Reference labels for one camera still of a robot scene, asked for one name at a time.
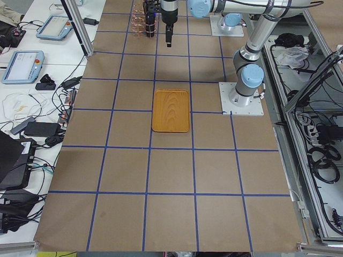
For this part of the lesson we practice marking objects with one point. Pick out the teach pendant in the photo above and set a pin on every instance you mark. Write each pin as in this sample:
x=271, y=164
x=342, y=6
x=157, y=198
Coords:
x=55, y=28
x=24, y=67

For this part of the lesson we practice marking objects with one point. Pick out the teach pendant far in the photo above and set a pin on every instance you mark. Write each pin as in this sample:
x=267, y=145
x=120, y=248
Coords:
x=55, y=28

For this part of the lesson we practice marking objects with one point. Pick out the wooden tray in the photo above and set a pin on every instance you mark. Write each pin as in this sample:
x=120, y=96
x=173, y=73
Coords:
x=171, y=112

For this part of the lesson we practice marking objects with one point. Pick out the aluminium frame post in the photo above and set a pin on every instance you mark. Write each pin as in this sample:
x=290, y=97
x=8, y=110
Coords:
x=72, y=11

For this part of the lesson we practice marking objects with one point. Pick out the black power adapter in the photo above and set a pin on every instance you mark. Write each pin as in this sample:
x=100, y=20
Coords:
x=90, y=21

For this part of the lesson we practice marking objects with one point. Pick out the teach pendant near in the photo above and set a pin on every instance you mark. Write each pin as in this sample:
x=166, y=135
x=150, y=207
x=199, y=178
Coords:
x=24, y=67

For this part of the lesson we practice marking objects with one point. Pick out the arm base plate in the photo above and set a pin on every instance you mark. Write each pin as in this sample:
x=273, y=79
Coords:
x=234, y=104
x=214, y=19

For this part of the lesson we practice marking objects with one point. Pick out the copper wire bottle basket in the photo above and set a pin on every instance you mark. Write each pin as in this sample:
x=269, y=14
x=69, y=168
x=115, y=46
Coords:
x=138, y=19

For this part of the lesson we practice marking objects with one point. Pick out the black power brick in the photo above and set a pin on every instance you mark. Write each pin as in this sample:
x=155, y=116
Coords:
x=41, y=129

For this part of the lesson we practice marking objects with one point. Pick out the dark wine bottle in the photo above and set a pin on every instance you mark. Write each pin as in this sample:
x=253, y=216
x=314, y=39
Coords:
x=150, y=15

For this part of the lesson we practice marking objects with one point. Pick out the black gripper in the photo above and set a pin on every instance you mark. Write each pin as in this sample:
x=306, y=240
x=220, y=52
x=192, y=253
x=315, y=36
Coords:
x=169, y=14

